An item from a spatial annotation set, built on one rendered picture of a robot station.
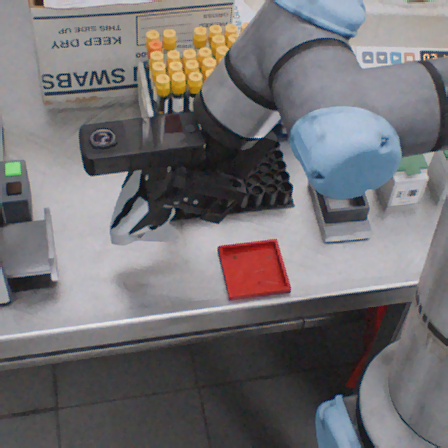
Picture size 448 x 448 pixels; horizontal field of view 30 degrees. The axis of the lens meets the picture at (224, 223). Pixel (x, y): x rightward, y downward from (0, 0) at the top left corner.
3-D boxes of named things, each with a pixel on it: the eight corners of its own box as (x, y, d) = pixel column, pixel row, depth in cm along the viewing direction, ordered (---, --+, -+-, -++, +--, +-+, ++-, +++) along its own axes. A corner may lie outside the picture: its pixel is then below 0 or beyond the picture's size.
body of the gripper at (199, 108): (215, 230, 85) (284, 155, 78) (141, 213, 81) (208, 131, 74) (201, 174, 90) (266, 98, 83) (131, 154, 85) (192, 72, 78)
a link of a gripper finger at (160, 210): (143, 249, 84) (188, 196, 79) (129, 246, 84) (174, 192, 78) (137, 213, 87) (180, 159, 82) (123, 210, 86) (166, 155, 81)
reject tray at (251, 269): (229, 300, 90) (229, 296, 89) (217, 249, 94) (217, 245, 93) (290, 292, 91) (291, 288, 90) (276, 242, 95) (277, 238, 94)
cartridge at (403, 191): (384, 213, 99) (397, 175, 93) (372, 182, 101) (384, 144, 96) (417, 209, 99) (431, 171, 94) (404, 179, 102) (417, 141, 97)
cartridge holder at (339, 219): (324, 243, 95) (329, 224, 92) (307, 183, 101) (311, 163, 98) (370, 239, 96) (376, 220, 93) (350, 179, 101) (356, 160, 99)
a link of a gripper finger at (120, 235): (155, 272, 90) (200, 221, 85) (106, 262, 87) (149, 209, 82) (151, 249, 92) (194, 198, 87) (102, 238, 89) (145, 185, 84)
